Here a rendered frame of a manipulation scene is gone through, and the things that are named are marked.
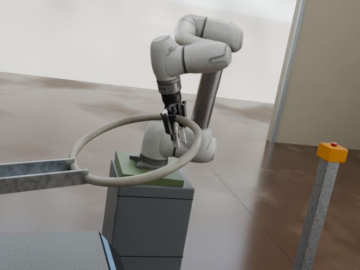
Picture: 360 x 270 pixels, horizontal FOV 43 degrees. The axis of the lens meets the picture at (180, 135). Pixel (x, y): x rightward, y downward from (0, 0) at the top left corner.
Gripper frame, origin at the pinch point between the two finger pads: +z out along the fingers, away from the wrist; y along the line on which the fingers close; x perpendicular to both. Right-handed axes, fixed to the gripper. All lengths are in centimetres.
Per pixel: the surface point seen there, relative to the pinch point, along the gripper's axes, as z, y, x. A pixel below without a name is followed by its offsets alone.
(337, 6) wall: 91, -545, -156
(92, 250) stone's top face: 18, 52, 0
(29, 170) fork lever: -14, 57, -14
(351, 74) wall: 198, -549, -135
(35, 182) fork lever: -15, 61, -4
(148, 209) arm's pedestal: 53, -7, -37
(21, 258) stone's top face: 10, 72, -10
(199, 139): -10.1, 11.8, 21.0
